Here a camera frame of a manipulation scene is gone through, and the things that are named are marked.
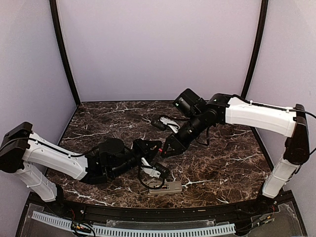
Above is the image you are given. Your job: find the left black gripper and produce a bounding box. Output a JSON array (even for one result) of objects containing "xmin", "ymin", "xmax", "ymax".
[{"xmin": 110, "ymin": 138, "xmax": 163, "ymax": 179}]

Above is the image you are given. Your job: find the white remote control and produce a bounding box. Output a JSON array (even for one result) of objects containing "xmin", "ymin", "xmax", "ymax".
[{"xmin": 149, "ymin": 181, "xmax": 183, "ymax": 195}]

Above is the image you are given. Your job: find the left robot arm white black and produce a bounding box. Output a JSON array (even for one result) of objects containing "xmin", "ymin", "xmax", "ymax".
[{"xmin": 0, "ymin": 122, "xmax": 169, "ymax": 215}]

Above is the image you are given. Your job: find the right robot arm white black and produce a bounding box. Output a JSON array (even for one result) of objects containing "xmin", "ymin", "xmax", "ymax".
[{"xmin": 161, "ymin": 88, "xmax": 311, "ymax": 214}]

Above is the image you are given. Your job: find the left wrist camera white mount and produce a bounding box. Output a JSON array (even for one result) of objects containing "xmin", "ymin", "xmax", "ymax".
[{"xmin": 141, "ymin": 158, "xmax": 170, "ymax": 178}]

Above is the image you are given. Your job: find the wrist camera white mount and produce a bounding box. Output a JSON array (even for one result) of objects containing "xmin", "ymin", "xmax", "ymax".
[
  {"xmin": 141, "ymin": 158, "xmax": 170, "ymax": 178},
  {"xmin": 151, "ymin": 116, "xmax": 180, "ymax": 133}
]

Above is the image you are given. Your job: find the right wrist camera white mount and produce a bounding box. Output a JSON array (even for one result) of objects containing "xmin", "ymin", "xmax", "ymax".
[{"xmin": 151, "ymin": 116, "xmax": 180, "ymax": 133}]

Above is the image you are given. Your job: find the black front rail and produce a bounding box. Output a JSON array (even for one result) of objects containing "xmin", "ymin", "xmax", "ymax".
[{"xmin": 27, "ymin": 190, "xmax": 294, "ymax": 224}]

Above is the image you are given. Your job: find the white slotted cable duct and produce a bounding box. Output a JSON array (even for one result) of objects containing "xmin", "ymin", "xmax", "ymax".
[{"xmin": 32, "ymin": 211, "xmax": 236, "ymax": 237}]

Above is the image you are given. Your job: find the left black frame post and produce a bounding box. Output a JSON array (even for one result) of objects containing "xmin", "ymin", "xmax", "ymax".
[{"xmin": 49, "ymin": 0, "xmax": 81, "ymax": 107}]

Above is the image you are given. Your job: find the black frame post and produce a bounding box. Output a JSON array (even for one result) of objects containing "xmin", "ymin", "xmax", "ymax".
[
  {"xmin": 49, "ymin": 0, "xmax": 81, "ymax": 107},
  {"xmin": 241, "ymin": 0, "xmax": 269, "ymax": 99}
]

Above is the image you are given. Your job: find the right black frame post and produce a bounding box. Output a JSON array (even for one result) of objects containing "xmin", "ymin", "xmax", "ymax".
[{"xmin": 241, "ymin": 0, "xmax": 269, "ymax": 99}]

